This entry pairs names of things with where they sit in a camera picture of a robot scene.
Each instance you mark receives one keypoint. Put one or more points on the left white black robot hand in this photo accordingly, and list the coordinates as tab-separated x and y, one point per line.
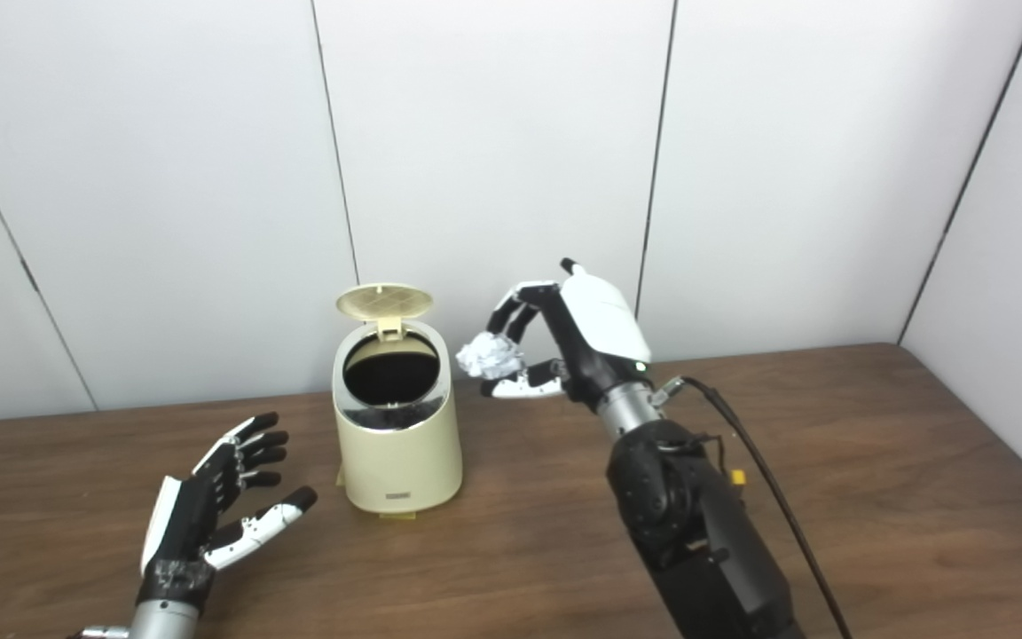
183	524

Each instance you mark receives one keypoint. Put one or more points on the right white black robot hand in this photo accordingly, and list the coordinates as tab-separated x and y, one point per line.
604	324

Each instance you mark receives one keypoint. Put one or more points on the white paper ball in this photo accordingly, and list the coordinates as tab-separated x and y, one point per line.
491	355

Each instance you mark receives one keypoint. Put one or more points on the cream round bin lid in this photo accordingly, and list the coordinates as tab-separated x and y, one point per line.
384	302

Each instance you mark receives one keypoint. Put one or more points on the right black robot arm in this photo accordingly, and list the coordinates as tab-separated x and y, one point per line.
697	532

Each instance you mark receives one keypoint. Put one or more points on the cream-colored bin body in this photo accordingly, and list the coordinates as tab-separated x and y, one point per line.
400	461

